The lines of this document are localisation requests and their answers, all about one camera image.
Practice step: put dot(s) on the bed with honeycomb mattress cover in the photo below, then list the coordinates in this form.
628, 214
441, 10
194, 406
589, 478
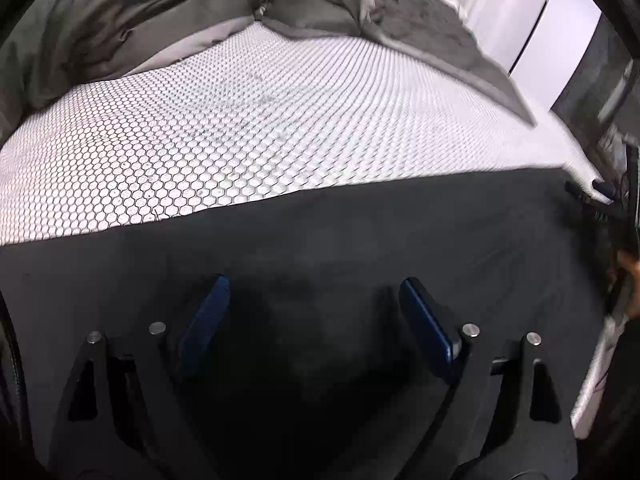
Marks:
250, 135

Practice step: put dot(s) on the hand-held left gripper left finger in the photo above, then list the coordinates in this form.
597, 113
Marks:
205, 325

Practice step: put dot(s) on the grey duvet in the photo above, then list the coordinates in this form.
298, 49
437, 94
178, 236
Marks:
150, 10

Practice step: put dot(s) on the black pants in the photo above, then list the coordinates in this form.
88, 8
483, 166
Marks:
325, 240

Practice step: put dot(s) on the white wardrobe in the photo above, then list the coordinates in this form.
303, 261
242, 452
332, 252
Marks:
500, 25

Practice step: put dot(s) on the person's right hand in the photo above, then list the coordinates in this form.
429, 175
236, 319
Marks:
629, 267

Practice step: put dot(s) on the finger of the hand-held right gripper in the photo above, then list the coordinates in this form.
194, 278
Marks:
604, 189
582, 194

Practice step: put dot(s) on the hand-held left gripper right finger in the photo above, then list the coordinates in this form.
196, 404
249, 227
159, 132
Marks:
427, 330

